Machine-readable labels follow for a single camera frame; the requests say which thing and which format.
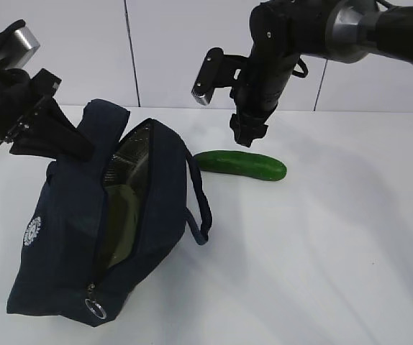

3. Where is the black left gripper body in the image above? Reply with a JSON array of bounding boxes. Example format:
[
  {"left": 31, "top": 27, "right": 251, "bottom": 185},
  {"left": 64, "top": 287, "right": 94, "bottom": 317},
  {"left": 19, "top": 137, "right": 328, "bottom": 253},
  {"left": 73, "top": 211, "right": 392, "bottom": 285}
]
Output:
[{"left": 0, "top": 68, "right": 61, "bottom": 146}]

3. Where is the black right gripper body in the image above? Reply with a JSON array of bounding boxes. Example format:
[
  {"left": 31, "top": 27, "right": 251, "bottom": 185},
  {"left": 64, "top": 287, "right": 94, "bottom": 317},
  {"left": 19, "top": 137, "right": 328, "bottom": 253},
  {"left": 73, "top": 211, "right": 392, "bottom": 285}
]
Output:
[{"left": 230, "top": 60, "right": 302, "bottom": 147}]

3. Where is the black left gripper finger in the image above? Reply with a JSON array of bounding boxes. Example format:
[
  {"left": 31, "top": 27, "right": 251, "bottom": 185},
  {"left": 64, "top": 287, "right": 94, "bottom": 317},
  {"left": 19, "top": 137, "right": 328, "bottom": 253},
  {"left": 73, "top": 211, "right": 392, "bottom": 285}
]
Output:
[
  {"left": 9, "top": 138, "right": 60, "bottom": 159},
  {"left": 26, "top": 97, "right": 94, "bottom": 161}
]

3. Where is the green cucumber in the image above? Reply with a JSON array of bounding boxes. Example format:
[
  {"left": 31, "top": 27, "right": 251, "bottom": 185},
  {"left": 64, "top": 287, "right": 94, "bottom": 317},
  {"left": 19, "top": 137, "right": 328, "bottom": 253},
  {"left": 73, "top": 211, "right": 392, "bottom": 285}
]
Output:
[{"left": 194, "top": 150, "right": 287, "bottom": 182}]

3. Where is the glass container with green lid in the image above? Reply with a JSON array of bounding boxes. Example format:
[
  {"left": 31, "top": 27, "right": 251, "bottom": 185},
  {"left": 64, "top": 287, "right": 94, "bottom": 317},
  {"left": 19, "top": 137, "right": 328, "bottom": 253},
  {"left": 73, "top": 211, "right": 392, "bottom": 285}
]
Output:
[{"left": 100, "top": 184, "right": 140, "bottom": 269}]

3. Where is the dark blue lunch bag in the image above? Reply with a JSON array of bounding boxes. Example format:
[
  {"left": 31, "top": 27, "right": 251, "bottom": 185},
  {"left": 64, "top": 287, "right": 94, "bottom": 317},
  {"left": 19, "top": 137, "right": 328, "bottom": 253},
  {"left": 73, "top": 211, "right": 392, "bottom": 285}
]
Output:
[{"left": 6, "top": 99, "right": 212, "bottom": 327}]

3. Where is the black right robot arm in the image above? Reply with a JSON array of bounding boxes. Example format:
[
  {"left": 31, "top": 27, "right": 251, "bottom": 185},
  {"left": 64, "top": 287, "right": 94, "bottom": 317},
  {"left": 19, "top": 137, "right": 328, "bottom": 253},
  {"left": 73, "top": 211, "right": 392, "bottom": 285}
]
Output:
[{"left": 230, "top": 1, "right": 413, "bottom": 147}]

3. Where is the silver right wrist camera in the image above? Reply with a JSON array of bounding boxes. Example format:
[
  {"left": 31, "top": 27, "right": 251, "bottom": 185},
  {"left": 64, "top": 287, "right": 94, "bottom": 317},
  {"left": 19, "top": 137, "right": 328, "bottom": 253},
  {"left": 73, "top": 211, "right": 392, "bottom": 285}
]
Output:
[{"left": 191, "top": 47, "right": 248, "bottom": 106}]

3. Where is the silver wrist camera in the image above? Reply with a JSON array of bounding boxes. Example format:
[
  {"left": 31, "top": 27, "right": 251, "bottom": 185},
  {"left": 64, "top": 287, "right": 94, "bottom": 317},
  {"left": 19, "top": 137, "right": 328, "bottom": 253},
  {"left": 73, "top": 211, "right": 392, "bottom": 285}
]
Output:
[
  {"left": 0, "top": 19, "right": 40, "bottom": 70},
  {"left": 191, "top": 47, "right": 248, "bottom": 106}
]

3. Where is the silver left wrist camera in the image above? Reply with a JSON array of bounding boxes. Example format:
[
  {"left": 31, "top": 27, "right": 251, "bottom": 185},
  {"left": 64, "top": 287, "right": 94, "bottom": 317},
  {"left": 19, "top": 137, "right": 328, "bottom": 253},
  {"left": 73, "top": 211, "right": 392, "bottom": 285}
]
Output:
[{"left": 0, "top": 19, "right": 40, "bottom": 70}]

